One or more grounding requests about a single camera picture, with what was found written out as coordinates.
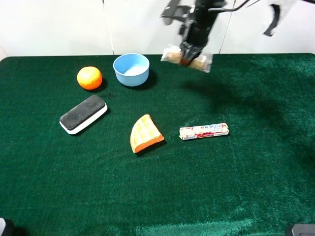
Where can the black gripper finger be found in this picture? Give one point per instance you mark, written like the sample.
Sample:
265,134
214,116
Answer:
189,53

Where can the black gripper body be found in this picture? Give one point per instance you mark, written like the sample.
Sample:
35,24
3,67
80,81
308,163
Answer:
196,29

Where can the clear plastic snack bag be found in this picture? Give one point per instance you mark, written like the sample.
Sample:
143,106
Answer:
173,54

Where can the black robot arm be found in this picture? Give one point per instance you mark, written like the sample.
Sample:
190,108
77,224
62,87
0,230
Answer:
209,4

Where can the light blue bowl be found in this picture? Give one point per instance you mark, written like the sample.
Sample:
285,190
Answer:
131,69

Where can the Hi-Chew candy pack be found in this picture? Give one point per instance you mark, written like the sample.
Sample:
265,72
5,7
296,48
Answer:
203,131

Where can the orange waffle slice toy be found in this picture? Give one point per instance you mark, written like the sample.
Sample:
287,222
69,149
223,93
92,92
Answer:
144,134

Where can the orange fruit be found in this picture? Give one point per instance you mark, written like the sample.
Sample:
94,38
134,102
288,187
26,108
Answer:
89,78

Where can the black and white eraser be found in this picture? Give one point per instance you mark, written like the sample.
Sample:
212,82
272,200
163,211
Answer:
83,115

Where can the green felt table cloth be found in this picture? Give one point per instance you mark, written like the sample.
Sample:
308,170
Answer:
256,181

